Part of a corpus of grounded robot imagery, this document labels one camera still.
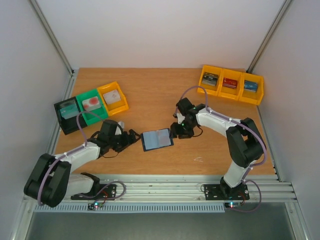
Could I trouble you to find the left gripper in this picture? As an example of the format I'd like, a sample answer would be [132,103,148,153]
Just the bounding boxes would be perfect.
[109,129,142,153]

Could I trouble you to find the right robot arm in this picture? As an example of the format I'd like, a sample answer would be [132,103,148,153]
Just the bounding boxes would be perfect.
[170,97,267,200]

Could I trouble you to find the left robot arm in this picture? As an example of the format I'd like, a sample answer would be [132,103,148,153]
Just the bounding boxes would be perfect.
[23,120,141,208]

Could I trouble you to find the white card stack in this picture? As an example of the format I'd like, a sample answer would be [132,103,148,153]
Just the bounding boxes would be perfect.
[102,89,121,105]

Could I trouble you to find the red spot card stack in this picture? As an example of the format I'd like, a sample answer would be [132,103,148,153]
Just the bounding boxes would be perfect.
[82,96,102,112]

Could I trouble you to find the black card stack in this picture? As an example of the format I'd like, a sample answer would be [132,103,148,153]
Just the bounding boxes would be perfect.
[201,72,219,87]

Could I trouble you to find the teal card stack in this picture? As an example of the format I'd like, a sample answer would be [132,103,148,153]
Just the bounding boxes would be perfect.
[59,103,79,120]

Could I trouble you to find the blue card stack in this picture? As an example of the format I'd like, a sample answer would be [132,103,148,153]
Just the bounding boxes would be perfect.
[244,80,259,92]

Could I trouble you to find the yellow bin left side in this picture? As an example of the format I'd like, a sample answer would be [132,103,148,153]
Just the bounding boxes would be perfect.
[97,81,129,117]

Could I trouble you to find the yellow bin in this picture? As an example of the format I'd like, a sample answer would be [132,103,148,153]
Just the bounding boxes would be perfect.
[239,72,264,106]
[97,81,129,117]
[198,65,223,96]
[218,68,244,101]

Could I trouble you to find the green bin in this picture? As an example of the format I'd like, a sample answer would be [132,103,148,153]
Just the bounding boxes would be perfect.
[76,88,109,126]

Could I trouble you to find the black bin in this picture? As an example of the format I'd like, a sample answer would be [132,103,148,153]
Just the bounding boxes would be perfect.
[53,96,81,135]

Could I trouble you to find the yellow bin far left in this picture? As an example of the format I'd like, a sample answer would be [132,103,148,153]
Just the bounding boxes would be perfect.
[198,65,223,96]

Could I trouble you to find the yellow bin middle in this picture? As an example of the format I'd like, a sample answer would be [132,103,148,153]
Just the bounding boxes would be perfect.
[218,68,244,101]

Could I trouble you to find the left controller board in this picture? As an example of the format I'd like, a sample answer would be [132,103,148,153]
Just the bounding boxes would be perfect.
[87,202,104,211]

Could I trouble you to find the controller board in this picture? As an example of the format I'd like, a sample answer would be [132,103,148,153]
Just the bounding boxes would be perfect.
[224,201,242,209]
[87,202,104,211]

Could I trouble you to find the yellow bin far right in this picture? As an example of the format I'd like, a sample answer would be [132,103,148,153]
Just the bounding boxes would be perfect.
[239,72,264,106]

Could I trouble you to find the right controller board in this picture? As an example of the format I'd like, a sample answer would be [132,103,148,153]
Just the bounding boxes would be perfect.
[224,201,242,209]

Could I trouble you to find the right corner aluminium profile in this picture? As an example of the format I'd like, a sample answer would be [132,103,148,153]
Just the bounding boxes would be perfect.
[246,0,294,74]

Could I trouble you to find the corner aluminium profile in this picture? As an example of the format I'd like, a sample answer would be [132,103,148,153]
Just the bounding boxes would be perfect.
[246,0,294,74]
[29,0,76,83]

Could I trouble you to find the left corner aluminium profile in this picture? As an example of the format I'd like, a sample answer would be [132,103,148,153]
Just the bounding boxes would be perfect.
[29,0,76,83]

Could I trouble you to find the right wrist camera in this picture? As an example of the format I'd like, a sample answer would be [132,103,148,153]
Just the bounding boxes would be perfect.
[173,112,185,124]

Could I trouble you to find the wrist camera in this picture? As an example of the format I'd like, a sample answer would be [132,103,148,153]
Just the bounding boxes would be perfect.
[117,121,125,130]
[173,112,185,124]

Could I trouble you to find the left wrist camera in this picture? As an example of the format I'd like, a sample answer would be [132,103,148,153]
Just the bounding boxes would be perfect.
[117,121,125,130]

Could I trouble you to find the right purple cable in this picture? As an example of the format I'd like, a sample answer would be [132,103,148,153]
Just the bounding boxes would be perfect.
[180,85,268,186]

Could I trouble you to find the purple cable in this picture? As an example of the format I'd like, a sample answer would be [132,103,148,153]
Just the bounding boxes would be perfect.
[36,111,106,206]
[180,85,268,186]

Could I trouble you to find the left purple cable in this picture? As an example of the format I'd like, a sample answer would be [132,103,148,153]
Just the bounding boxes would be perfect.
[36,111,106,206]

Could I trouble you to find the grey slotted cable duct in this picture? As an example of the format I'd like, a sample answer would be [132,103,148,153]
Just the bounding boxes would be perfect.
[34,202,225,214]

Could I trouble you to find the aluminium rail base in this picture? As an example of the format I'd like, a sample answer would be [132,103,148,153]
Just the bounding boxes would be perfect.
[96,174,297,203]

